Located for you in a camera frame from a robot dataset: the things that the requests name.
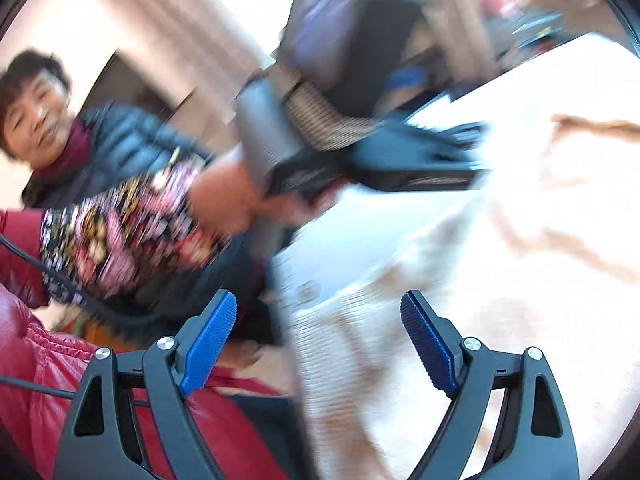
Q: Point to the person's left hand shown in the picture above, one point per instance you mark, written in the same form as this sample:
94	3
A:
225	200

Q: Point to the beige knitted sweater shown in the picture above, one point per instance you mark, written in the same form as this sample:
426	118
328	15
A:
500	285

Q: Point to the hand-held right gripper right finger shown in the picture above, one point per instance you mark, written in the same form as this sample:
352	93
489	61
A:
430	345

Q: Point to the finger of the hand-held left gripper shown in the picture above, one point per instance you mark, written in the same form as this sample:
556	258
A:
430	142
415	176

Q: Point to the beige curtain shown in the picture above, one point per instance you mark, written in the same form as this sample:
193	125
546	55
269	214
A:
165	15

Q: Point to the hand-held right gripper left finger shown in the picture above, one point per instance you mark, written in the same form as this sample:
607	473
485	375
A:
210	345

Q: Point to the person's left forearm floral sleeve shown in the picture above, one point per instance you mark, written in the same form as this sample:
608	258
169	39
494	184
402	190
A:
125	230

